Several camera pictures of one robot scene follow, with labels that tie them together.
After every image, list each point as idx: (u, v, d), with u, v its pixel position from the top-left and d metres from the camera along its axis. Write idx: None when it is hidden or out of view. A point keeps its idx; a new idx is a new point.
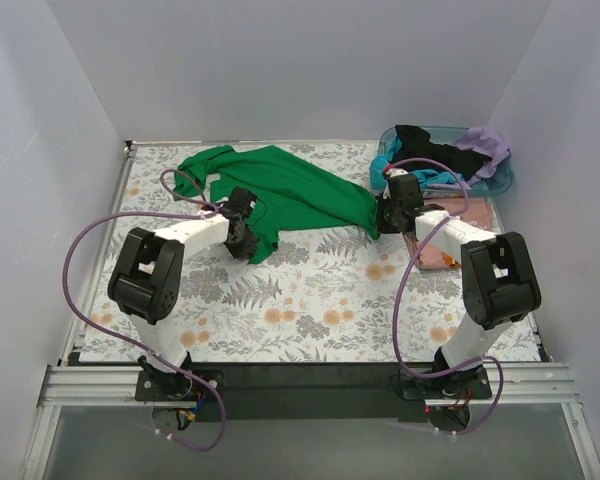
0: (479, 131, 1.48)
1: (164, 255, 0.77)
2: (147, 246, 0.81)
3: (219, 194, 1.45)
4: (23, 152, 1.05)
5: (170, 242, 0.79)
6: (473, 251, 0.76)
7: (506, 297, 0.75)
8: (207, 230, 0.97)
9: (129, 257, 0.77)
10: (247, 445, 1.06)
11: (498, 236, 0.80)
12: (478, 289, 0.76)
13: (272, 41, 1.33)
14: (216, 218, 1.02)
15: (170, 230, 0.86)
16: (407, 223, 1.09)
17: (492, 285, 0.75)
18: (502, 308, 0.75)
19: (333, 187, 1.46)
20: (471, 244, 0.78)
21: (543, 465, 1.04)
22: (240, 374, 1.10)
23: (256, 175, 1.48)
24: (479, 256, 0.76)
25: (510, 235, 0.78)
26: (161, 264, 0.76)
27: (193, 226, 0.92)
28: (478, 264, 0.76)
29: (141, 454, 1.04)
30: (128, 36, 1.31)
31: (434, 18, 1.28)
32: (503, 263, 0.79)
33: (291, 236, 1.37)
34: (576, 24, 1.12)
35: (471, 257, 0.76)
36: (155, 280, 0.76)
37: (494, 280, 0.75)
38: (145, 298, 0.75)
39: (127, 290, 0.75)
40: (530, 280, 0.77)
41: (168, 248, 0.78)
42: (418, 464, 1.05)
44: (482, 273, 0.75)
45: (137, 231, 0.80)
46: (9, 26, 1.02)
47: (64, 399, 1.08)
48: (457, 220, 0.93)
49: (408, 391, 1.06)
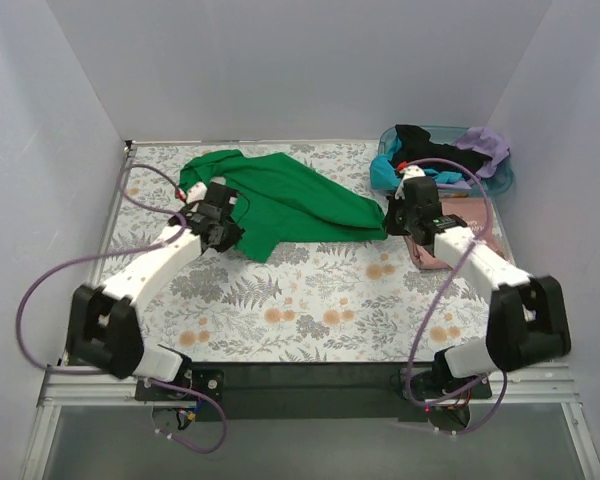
0: (479, 131, 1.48)
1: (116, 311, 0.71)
2: (99, 302, 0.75)
3: None
4: (23, 152, 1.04)
5: (121, 300, 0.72)
6: (505, 296, 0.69)
7: (533, 347, 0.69)
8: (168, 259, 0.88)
9: (81, 319, 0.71)
10: (247, 445, 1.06)
11: (532, 280, 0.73)
12: (504, 335, 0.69)
13: (273, 41, 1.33)
14: (180, 240, 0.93)
15: (124, 280, 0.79)
16: (424, 236, 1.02)
17: (523, 337, 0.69)
18: (526, 358, 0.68)
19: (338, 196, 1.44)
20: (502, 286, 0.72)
21: (544, 465, 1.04)
22: (240, 373, 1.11)
23: (263, 183, 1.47)
24: (511, 303, 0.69)
25: (543, 279, 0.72)
26: (113, 325, 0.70)
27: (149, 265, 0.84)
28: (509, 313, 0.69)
29: (141, 454, 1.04)
30: (128, 35, 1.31)
31: (434, 18, 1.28)
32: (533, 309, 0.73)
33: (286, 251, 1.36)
34: (576, 24, 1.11)
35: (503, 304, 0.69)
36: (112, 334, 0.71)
37: (523, 328, 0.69)
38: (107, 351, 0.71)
39: (86, 354, 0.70)
40: (562, 332, 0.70)
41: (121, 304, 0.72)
42: (418, 464, 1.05)
44: (512, 321, 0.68)
45: (86, 287, 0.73)
46: (8, 25, 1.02)
47: (64, 399, 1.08)
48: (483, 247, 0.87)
49: (408, 391, 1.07)
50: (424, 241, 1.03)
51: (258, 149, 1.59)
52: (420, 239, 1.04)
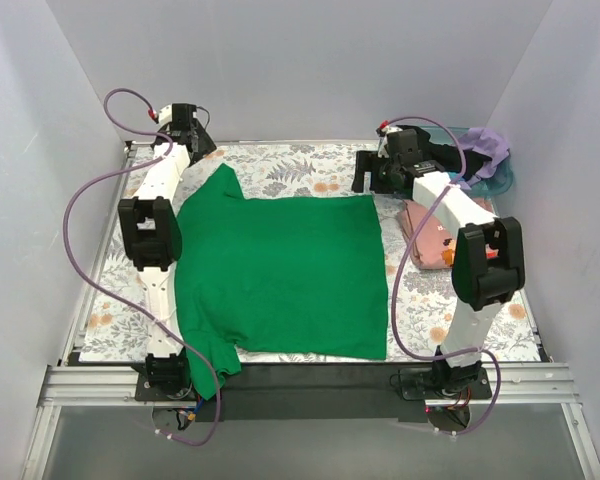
0: (479, 131, 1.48)
1: (122, 205, 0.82)
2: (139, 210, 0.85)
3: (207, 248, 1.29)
4: (24, 152, 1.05)
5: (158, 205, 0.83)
6: (468, 235, 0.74)
7: (490, 285, 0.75)
8: (174, 170, 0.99)
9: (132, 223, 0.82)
10: (242, 447, 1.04)
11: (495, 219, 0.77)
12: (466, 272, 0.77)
13: (273, 41, 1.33)
14: (174, 153, 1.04)
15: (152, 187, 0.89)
16: (402, 179, 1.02)
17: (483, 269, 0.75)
18: (486, 290, 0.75)
19: (347, 294, 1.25)
20: (467, 226, 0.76)
21: (545, 466, 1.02)
22: (240, 375, 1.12)
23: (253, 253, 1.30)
24: (473, 240, 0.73)
25: (506, 221, 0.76)
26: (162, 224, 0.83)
27: (167, 170, 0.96)
28: (469, 249, 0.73)
29: (140, 457, 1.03)
30: (128, 34, 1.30)
31: (434, 18, 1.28)
32: (494, 244, 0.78)
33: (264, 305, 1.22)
34: (576, 24, 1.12)
35: (464, 242, 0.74)
36: (164, 236, 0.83)
37: (485, 264, 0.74)
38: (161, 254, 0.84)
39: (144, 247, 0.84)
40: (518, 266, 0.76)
41: (157, 205, 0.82)
42: (419, 467, 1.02)
44: (471, 259, 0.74)
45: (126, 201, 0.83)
46: (10, 28, 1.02)
47: (64, 399, 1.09)
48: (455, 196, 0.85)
49: (408, 391, 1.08)
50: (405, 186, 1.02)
51: (258, 148, 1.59)
52: (400, 184, 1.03)
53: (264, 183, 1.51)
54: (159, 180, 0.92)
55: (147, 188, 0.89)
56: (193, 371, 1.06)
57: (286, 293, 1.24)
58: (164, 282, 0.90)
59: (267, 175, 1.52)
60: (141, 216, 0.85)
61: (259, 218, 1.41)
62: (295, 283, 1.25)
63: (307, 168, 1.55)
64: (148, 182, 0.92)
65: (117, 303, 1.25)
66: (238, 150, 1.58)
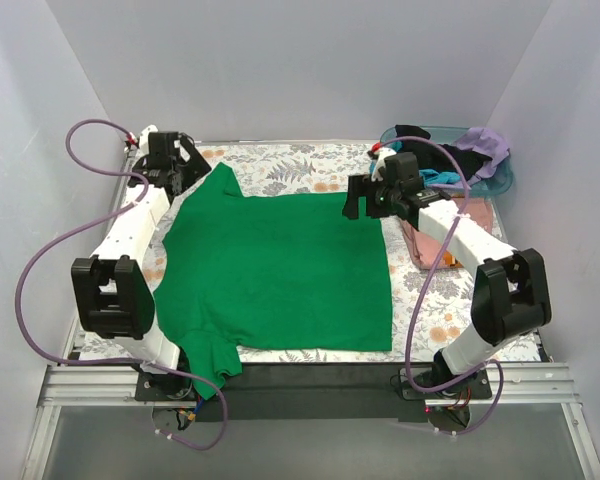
0: (479, 131, 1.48)
1: (79, 268, 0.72)
2: (97, 271, 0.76)
3: (211, 250, 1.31)
4: (23, 152, 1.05)
5: (121, 263, 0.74)
6: (489, 274, 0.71)
7: (514, 323, 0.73)
8: (147, 219, 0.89)
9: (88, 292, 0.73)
10: (243, 447, 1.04)
11: (514, 252, 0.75)
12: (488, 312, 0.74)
13: (273, 41, 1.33)
14: (150, 196, 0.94)
15: (115, 244, 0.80)
16: (405, 210, 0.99)
17: (507, 308, 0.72)
18: (511, 330, 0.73)
19: (347, 294, 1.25)
20: (487, 264, 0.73)
21: (545, 466, 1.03)
22: (240, 375, 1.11)
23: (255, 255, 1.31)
24: (496, 279, 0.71)
25: (526, 253, 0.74)
26: (125, 289, 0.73)
27: (136, 222, 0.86)
28: (492, 289, 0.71)
29: (140, 457, 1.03)
30: (127, 35, 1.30)
31: (433, 18, 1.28)
32: (513, 278, 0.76)
33: (270, 304, 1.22)
34: (576, 24, 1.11)
35: (487, 280, 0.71)
36: (126, 305, 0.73)
37: (508, 302, 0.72)
38: (125, 326, 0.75)
39: (106, 318, 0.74)
40: (542, 302, 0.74)
41: (119, 266, 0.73)
42: (419, 467, 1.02)
44: (495, 299, 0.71)
45: (80, 262, 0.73)
46: (9, 30, 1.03)
47: (64, 399, 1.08)
48: (467, 226, 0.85)
49: (408, 391, 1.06)
50: (408, 216, 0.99)
51: (258, 148, 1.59)
52: (403, 214, 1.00)
53: (264, 183, 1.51)
54: (127, 234, 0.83)
55: (110, 244, 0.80)
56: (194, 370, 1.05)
57: (290, 293, 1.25)
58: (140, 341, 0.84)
59: (267, 175, 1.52)
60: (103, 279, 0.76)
61: (259, 215, 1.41)
62: (298, 282, 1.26)
63: (307, 168, 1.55)
64: (113, 235, 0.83)
65: None
66: (238, 150, 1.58)
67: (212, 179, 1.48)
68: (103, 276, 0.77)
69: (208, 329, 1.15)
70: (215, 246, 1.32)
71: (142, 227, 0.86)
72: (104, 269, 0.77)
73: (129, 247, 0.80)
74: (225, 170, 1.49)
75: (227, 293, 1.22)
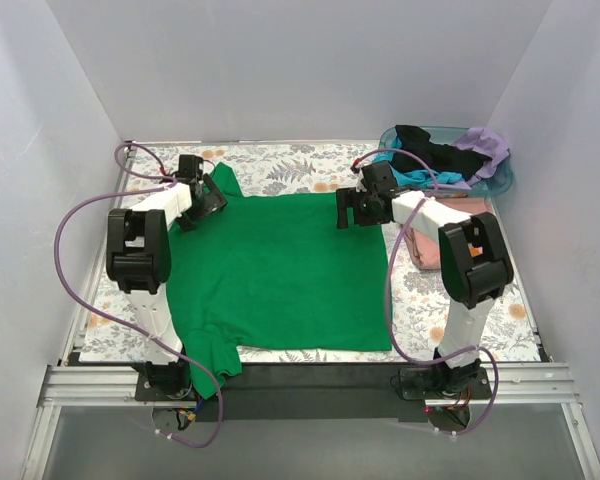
0: (479, 131, 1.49)
1: (114, 215, 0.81)
2: (129, 224, 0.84)
3: (213, 251, 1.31)
4: (24, 152, 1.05)
5: (151, 215, 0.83)
6: (449, 233, 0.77)
7: (480, 279, 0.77)
8: (173, 198, 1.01)
9: (119, 236, 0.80)
10: (243, 447, 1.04)
11: (472, 216, 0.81)
12: (454, 271, 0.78)
13: (273, 41, 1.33)
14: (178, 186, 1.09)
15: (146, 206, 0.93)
16: (382, 205, 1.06)
17: (469, 264, 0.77)
18: (477, 284, 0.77)
19: (348, 294, 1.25)
20: (447, 226, 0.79)
21: (544, 465, 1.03)
22: (240, 375, 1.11)
23: (256, 255, 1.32)
24: (455, 236, 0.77)
25: (482, 215, 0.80)
26: (153, 237, 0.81)
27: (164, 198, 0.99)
28: (452, 245, 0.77)
29: (141, 456, 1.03)
30: (128, 35, 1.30)
31: (433, 18, 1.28)
32: (476, 241, 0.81)
33: (271, 304, 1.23)
34: (576, 24, 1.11)
35: (446, 239, 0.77)
36: (151, 252, 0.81)
37: (469, 258, 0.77)
38: (146, 275, 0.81)
39: (128, 263, 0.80)
40: (504, 258, 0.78)
41: (150, 217, 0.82)
42: (419, 467, 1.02)
44: (456, 255, 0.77)
45: (117, 211, 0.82)
46: (11, 29, 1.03)
47: (64, 399, 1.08)
48: (431, 203, 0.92)
49: (408, 391, 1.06)
50: (384, 212, 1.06)
51: (258, 148, 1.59)
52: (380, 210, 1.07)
53: (264, 183, 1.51)
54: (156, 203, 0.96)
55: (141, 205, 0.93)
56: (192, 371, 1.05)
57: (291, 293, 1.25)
58: (154, 302, 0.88)
59: (267, 175, 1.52)
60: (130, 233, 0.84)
61: (260, 215, 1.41)
62: (299, 283, 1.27)
63: (307, 168, 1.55)
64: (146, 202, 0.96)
65: (117, 303, 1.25)
66: (238, 150, 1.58)
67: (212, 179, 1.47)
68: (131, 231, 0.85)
69: (209, 329, 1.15)
70: (217, 247, 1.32)
71: (168, 203, 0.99)
72: (134, 225, 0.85)
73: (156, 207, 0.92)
74: (225, 170, 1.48)
75: (228, 294, 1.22)
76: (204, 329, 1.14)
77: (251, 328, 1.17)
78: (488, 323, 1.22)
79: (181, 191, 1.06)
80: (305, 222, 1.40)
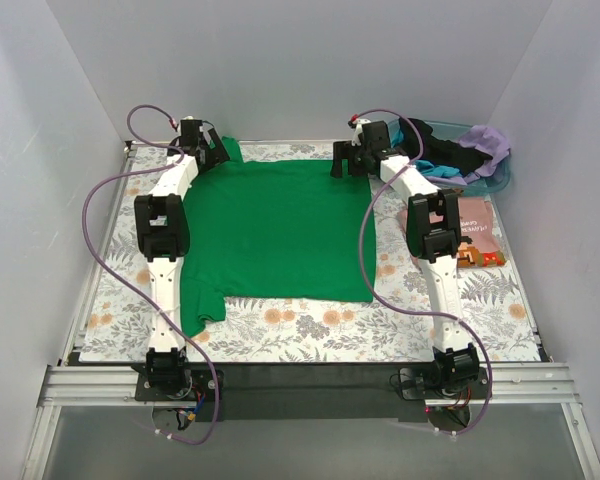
0: (482, 130, 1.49)
1: (140, 198, 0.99)
2: (152, 206, 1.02)
3: (210, 211, 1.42)
4: (23, 152, 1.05)
5: (170, 199, 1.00)
6: (415, 203, 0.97)
7: (434, 239, 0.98)
8: (183, 173, 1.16)
9: (145, 219, 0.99)
10: (243, 446, 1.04)
11: (439, 191, 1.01)
12: (415, 231, 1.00)
13: (273, 40, 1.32)
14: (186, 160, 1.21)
15: (164, 187, 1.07)
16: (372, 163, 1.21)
17: (426, 229, 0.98)
18: (430, 245, 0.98)
19: (334, 258, 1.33)
20: (416, 197, 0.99)
21: (544, 465, 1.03)
22: (240, 374, 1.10)
23: (253, 215, 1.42)
24: (419, 206, 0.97)
25: (446, 191, 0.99)
26: (174, 218, 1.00)
27: (177, 176, 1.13)
28: (416, 210, 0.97)
29: (142, 456, 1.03)
30: (127, 34, 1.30)
31: (434, 18, 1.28)
32: (438, 210, 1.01)
33: (261, 260, 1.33)
34: (577, 24, 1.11)
35: (412, 204, 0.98)
36: (174, 229, 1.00)
37: (427, 224, 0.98)
38: (172, 246, 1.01)
39: (155, 240, 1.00)
40: (455, 228, 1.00)
41: (169, 201, 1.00)
42: (419, 466, 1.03)
44: (418, 218, 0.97)
45: (142, 197, 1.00)
46: (10, 28, 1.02)
47: (65, 399, 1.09)
48: (413, 172, 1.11)
49: (408, 391, 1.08)
50: (374, 169, 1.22)
51: (258, 148, 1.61)
52: (371, 166, 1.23)
53: None
54: (171, 181, 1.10)
55: (160, 188, 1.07)
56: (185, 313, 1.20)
57: (282, 250, 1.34)
58: (171, 272, 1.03)
59: None
60: (154, 212, 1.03)
61: (260, 179, 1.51)
62: (290, 242, 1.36)
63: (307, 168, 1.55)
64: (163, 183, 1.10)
65: (117, 303, 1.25)
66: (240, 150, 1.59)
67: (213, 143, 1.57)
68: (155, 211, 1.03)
69: (200, 279, 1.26)
70: (217, 211, 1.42)
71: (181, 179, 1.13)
72: (155, 206, 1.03)
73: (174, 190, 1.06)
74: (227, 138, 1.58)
75: (222, 249, 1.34)
76: (196, 278, 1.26)
77: (242, 282, 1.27)
78: (488, 323, 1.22)
79: (188, 166, 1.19)
80: (300, 190, 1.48)
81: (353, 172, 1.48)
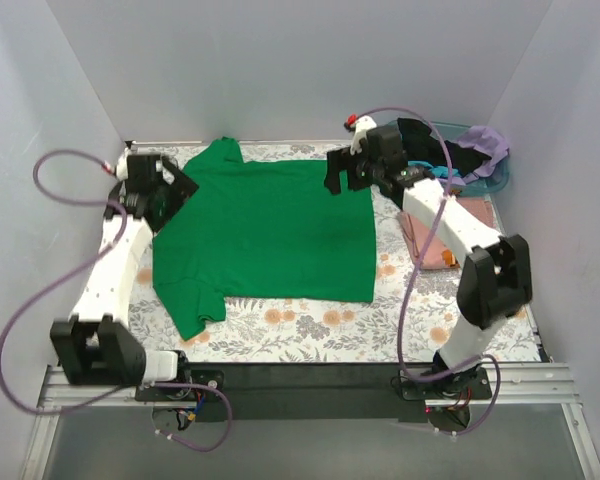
0: (481, 130, 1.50)
1: (58, 331, 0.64)
2: (79, 333, 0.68)
3: (209, 212, 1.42)
4: (24, 153, 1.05)
5: (104, 326, 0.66)
6: (478, 263, 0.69)
7: (500, 304, 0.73)
8: (128, 258, 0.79)
9: (73, 357, 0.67)
10: (243, 446, 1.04)
11: (500, 239, 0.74)
12: (475, 295, 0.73)
13: (273, 40, 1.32)
14: (129, 232, 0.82)
15: (96, 296, 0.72)
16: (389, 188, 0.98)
17: (493, 293, 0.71)
18: (495, 311, 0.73)
19: (333, 259, 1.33)
20: (476, 252, 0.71)
21: (545, 465, 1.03)
22: (240, 375, 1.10)
23: (252, 216, 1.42)
24: (483, 267, 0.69)
25: (512, 239, 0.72)
26: (113, 351, 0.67)
27: (119, 266, 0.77)
28: (479, 275, 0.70)
29: (142, 456, 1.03)
30: (127, 35, 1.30)
31: (434, 18, 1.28)
32: (499, 261, 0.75)
33: (261, 260, 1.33)
34: (576, 24, 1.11)
35: (474, 266, 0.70)
36: (113, 365, 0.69)
37: (495, 289, 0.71)
38: (117, 380, 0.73)
39: (95, 376, 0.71)
40: (526, 285, 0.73)
41: (102, 330, 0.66)
42: (419, 466, 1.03)
44: (481, 283, 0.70)
45: (61, 324, 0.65)
46: (10, 28, 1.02)
47: (64, 399, 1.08)
48: (454, 206, 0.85)
49: (408, 391, 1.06)
50: (393, 194, 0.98)
51: (259, 148, 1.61)
52: (388, 193, 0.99)
53: None
54: (106, 286, 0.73)
55: (90, 299, 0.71)
56: (184, 313, 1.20)
57: (282, 250, 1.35)
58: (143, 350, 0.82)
59: None
60: (87, 334, 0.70)
61: (260, 179, 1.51)
62: (290, 242, 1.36)
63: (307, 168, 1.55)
64: (92, 287, 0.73)
65: None
66: (240, 150, 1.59)
67: (213, 143, 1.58)
68: (84, 334, 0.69)
69: (200, 279, 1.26)
70: (210, 212, 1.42)
71: (121, 275, 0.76)
72: (83, 329, 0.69)
73: (111, 304, 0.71)
74: (226, 139, 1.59)
75: (223, 250, 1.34)
76: (196, 278, 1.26)
77: (242, 283, 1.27)
78: None
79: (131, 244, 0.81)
80: (300, 190, 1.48)
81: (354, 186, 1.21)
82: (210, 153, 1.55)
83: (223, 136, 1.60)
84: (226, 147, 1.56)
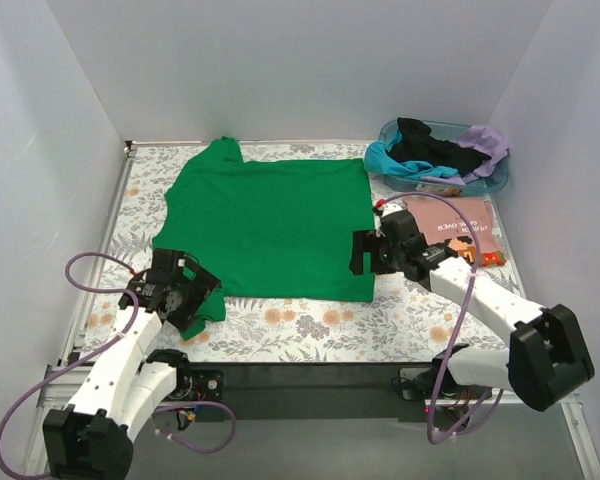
0: (481, 130, 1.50)
1: (51, 420, 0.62)
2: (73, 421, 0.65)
3: (209, 212, 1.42)
4: (23, 153, 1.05)
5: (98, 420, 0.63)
6: (523, 341, 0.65)
7: (560, 385, 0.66)
8: (134, 349, 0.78)
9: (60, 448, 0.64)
10: (243, 446, 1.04)
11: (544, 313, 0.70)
12: (530, 379, 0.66)
13: (273, 40, 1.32)
14: (137, 325, 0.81)
15: (96, 388, 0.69)
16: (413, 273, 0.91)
17: (550, 373, 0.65)
18: (558, 392, 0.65)
19: (333, 259, 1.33)
20: (519, 329, 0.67)
21: (544, 465, 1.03)
22: (240, 375, 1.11)
23: (253, 215, 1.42)
24: (531, 345, 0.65)
25: (556, 309, 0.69)
26: (100, 449, 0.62)
27: (122, 358, 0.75)
28: (530, 355, 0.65)
29: (141, 456, 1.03)
30: (126, 34, 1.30)
31: (433, 17, 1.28)
32: (547, 337, 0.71)
33: (261, 260, 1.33)
34: (577, 24, 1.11)
35: (522, 346, 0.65)
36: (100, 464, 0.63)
37: (550, 367, 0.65)
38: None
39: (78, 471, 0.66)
40: (584, 359, 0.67)
41: (94, 424, 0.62)
42: (419, 466, 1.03)
44: (533, 363, 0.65)
45: (54, 412, 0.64)
46: (10, 28, 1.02)
47: (64, 399, 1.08)
48: (485, 283, 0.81)
49: (408, 391, 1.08)
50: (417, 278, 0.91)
51: (259, 148, 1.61)
52: (411, 275, 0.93)
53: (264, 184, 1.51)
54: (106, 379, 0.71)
55: (89, 392, 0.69)
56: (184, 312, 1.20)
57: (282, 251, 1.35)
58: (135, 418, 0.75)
59: None
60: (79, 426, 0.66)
61: (260, 179, 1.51)
62: (290, 242, 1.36)
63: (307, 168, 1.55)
64: (93, 378, 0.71)
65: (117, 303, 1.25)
66: (240, 150, 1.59)
67: (213, 142, 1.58)
68: (81, 427, 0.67)
69: None
70: (210, 213, 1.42)
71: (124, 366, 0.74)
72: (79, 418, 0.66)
73: (108, 399, 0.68)
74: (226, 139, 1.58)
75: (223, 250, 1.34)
76: None
77: (243, 283, 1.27)
78: None
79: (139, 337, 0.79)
80: (300, 190, 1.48)
81: (377, 270, 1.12)
82: (211, 154, 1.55)
83: (223, 136, 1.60)
84: (226, 147, 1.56)
